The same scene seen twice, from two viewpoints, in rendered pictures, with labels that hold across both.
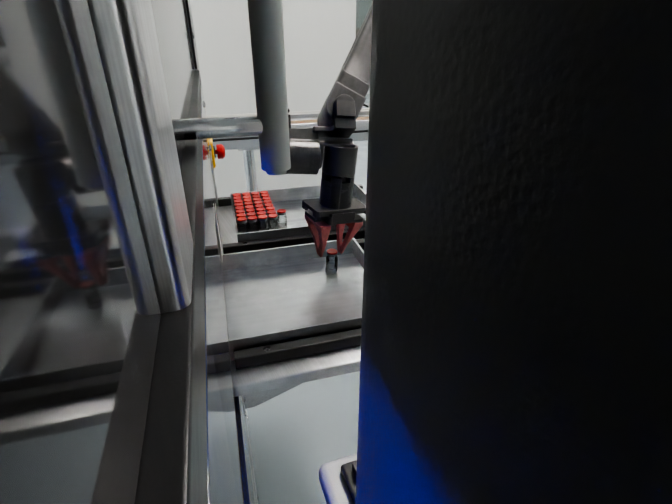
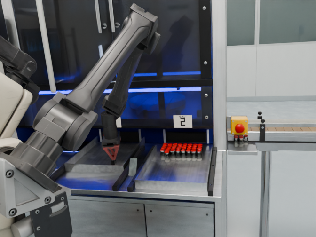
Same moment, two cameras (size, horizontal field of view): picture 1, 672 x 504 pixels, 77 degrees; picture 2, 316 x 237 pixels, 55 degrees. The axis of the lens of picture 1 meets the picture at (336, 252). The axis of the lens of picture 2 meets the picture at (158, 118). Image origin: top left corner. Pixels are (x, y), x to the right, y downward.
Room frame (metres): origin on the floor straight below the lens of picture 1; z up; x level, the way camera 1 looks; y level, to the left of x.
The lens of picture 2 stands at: (1.46, -0.95, 1.43)
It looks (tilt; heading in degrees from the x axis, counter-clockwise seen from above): 16 degrees down; 119
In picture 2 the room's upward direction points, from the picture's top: 4 degrees counter-clockwise
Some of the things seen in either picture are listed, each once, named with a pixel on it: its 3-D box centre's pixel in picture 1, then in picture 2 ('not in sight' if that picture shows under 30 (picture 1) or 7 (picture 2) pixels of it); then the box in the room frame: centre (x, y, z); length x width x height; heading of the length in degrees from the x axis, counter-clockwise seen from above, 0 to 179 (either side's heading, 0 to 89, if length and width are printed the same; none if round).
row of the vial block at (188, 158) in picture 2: (268, 211); (180, 154); (0.94, 0.16, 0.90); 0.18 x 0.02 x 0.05; 16
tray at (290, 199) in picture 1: (304, 211); (177, 165); (0.96, 0.08, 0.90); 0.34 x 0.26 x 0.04; 106
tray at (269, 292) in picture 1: (282, 291); (108, 152); (0.60, 0.09, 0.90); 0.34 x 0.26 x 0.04; 106
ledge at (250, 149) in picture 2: not in sight; (241, 147); (1.14, 0.41, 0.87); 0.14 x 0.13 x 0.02; 106
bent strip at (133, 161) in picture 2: not in sight; (129, 172); (0.82, -0.07, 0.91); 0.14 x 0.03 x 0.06; 106
